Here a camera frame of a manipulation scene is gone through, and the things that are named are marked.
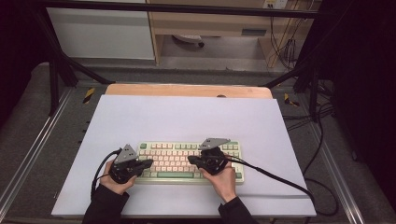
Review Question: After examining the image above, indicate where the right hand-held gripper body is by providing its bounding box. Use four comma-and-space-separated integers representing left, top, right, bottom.
198, 137, 232, 175

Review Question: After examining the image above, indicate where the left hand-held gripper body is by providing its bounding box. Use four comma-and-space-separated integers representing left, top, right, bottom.
108, 143, 142, 185

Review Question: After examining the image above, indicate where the hanging cable bundle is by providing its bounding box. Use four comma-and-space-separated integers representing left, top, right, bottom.
268, 15, 301, 71

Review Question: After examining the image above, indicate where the person's left hand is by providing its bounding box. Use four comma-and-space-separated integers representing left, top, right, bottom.
99, 160, 138, 196

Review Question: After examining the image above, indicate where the office chair base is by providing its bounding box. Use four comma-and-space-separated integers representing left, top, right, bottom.
171, 34, 206, 49

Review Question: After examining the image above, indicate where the white cabinet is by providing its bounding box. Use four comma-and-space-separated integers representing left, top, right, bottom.
46, 0, 156, 61

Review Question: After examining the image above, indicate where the yellow and black tape strip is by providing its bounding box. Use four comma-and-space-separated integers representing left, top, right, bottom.
282, 92, 301, 107
82, 87, 96, 105

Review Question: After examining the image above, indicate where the pink and green keyboard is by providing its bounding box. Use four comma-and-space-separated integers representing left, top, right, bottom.
134, 140, 246, 187

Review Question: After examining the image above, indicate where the white power strip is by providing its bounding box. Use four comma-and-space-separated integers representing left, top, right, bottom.
262, 0, 290, 10

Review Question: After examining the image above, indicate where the black curtain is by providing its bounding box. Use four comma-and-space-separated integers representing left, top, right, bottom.
311, 0, 396, 214
0, 0, 52, 125

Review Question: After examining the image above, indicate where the black metal frame crossbar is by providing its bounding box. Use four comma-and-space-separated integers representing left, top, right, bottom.
36, 0, 325, 20

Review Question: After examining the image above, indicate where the white board sheet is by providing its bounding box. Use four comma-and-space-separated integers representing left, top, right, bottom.
50, 94, 318, 218

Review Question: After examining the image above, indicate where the wooden desk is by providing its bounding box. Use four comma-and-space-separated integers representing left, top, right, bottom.
146, 0, 322, 69

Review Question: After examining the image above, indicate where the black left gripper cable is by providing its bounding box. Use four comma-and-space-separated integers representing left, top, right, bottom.
90, 147, 122, 201

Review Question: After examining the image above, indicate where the person's right hand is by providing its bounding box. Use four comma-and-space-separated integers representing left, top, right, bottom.
198, 161, 238, 204

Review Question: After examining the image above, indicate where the aluminium rail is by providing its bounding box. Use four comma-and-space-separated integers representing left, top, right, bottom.
305, 122, 366, 224
0, 88, 74, 216

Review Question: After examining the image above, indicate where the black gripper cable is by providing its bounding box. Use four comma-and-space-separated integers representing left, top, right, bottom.
90, 147, 122, 201
228, 155, 340, 217

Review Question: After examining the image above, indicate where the black floor cable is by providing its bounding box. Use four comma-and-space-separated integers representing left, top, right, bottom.
281, 101, 336, 177

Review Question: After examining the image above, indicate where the black metal frame stand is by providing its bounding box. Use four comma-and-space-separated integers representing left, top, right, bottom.
262, 18, 331, 123
34, 8, 116, 117

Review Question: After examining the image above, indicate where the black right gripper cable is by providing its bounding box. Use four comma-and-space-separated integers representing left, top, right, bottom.
228, 155, 340, 217

